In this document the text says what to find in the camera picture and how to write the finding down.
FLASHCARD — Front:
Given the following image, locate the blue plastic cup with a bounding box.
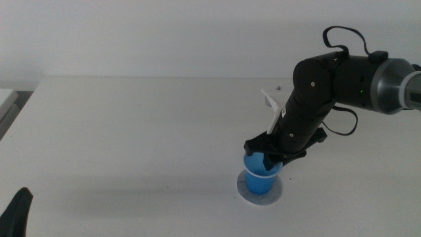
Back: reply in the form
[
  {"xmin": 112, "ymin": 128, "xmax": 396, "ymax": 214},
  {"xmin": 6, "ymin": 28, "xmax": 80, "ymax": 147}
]
[{"xmin": 243, "ymin": 151, "xmax": 284, "ymax": 196}]

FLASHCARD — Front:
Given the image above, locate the grey round cup mat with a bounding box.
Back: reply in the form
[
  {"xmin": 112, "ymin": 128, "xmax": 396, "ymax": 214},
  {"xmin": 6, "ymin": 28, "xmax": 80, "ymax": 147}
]
[{"xmin": 236, "ymin": 167, "xmax": 284, "ymax": 207}]

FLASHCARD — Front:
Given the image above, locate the white side table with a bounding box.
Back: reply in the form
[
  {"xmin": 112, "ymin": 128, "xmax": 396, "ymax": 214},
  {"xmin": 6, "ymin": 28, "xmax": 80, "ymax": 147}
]
[{"xmin": 0, "ymin": 88, "xmax": 20, "ymax": 121}]

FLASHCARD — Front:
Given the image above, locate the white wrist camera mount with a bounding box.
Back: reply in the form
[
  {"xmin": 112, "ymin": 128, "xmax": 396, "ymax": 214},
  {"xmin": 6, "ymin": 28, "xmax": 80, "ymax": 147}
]
[{"xmin": 260, "ymin": 88, "xmax": 285, "ymax": 135}]

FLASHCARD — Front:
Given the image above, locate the black cable loop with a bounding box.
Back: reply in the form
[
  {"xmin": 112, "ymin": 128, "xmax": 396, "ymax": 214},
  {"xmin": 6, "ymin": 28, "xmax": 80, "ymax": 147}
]
[
  {"xmin": 321, "ymin": 105, "xmax": 359, "ymax": 137},
  {"xmin": 322, "ymin": 26, "xmax": 389, "ymax": 65}
]

